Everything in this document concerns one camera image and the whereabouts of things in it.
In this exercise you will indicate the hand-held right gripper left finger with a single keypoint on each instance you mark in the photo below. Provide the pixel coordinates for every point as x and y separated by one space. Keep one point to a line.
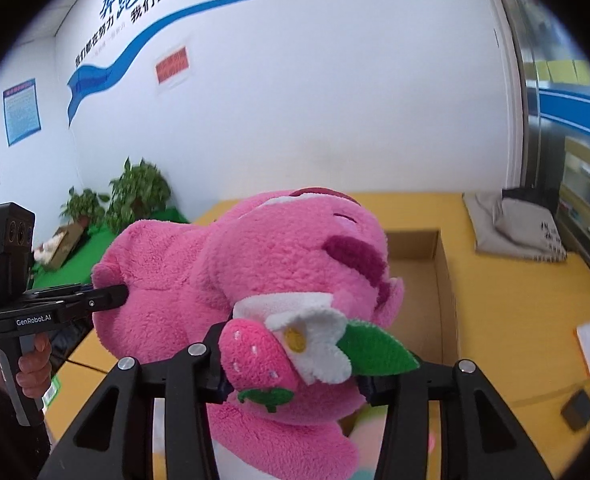
217 386

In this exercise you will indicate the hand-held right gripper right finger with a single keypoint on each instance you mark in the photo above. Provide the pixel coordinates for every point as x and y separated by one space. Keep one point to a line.
375 393

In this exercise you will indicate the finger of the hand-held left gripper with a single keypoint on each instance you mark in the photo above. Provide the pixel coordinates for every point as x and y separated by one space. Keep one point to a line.
70 288
106 296

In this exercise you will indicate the pink plush bear toy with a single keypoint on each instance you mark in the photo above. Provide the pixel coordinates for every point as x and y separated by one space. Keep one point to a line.
245 280

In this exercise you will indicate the cardboard box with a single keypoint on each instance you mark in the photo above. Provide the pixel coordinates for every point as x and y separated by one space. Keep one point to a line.
440 300

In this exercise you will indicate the person's left hand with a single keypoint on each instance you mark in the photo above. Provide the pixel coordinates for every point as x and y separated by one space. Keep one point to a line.
36 367

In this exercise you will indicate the small open cardboard carton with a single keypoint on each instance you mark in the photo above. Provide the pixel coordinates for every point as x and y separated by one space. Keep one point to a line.
60 247

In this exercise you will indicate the pastel plush toy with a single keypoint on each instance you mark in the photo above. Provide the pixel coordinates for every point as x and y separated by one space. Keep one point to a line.
370 437

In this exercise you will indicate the green mat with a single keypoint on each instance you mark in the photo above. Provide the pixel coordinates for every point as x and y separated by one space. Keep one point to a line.
95 245

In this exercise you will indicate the small potted green plant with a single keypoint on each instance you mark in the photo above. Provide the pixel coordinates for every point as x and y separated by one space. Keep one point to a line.
82 207

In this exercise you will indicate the green packet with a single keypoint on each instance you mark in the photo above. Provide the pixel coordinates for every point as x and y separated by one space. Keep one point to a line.
51 393

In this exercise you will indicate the large potted green plant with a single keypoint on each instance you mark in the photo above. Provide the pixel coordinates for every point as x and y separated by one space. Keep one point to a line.
140 190

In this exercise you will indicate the small black device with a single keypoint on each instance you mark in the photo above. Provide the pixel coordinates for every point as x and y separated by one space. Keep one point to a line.
578 408

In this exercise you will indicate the grey cloth bag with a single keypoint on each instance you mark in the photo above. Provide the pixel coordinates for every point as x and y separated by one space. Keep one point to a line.
517 230

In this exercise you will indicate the glass partition with blue stripe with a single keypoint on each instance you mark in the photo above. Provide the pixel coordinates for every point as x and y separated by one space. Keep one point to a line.
570 125

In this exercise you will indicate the blue framed wall poster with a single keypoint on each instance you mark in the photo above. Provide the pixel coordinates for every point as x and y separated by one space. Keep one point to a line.
22 111

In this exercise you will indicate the blue wave wall decal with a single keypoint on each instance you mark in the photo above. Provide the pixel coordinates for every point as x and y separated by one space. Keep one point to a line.
125 55

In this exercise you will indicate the red wall notice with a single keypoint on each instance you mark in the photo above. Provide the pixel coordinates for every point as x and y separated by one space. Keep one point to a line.
174 65

